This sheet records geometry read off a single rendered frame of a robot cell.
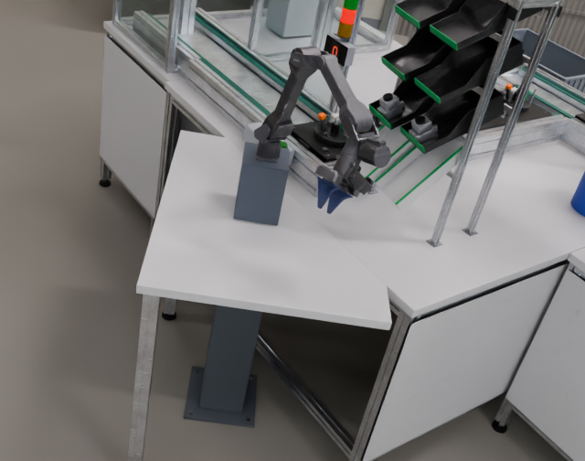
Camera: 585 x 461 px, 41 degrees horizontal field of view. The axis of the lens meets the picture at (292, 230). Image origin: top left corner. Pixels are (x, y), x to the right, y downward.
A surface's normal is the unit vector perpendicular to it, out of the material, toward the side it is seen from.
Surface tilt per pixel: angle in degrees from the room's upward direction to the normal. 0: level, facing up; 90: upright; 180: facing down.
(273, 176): 90
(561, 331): 90
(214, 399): 90
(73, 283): 0
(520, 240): 0
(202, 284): 0
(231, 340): 90
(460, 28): 25
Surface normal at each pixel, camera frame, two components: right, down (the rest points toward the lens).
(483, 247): 0.18, -0.81
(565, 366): -0.80, 0.21
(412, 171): -0.50, -0.50
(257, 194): -0.01, 0.57
